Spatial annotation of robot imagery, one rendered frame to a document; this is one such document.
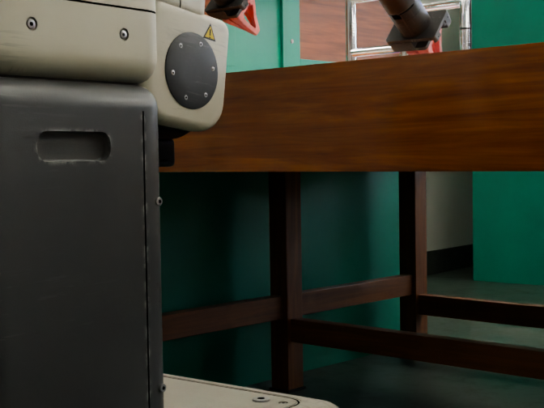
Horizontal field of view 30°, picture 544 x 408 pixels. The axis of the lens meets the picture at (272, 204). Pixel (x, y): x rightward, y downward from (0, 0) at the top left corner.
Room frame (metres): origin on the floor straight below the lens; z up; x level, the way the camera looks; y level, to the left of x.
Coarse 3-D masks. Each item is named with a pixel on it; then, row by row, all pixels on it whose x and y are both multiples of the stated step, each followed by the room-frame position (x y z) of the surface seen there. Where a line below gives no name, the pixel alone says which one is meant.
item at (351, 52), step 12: (348, 0) 2.31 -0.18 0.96; (360, 0) 2.29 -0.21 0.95; (372, 0) 2.27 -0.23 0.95; (348, 12) 2.31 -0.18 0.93; (348, 24) 2.31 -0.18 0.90; (348, 36) 2.31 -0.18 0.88; (348, 48) 2.31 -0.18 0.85; (360, 48) 2.30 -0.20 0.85; (372, 48) 2.27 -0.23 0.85; (384, 48) 2.25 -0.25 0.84; (348, 60) 2.31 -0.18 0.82
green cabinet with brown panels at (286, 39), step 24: (264, 0) 2.71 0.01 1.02; (288, 0) 2.77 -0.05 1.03; (312, 0) 2.86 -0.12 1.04; (336, 0) 2.94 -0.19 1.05; (264, 24) 2.71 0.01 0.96; (288, 24) 2.77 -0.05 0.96; (312, 24) 2.86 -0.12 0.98; (336, 24) 2.94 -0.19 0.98; (360, 24) 3.02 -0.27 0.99; (384, 24) 3.10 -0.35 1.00; (240, 48) 2.65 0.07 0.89; (264, 48) 2.71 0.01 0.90; (288, 48) 2.77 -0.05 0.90; (312, 48) 2.86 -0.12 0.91; (336, 48) 2.94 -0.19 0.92
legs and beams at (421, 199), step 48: (288, 192) 2.60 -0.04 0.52; (288, 240) 2.59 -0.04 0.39; (288, 288) 2.59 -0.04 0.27; (336, 288) 2.75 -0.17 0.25; (384, 288) 2.91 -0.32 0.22; (288, 336) 2.59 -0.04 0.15; (336, 336) 2.49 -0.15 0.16; (384, 336) 2.39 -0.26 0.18; (432, 336) 2.31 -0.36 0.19; (288, 384) 2.59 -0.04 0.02
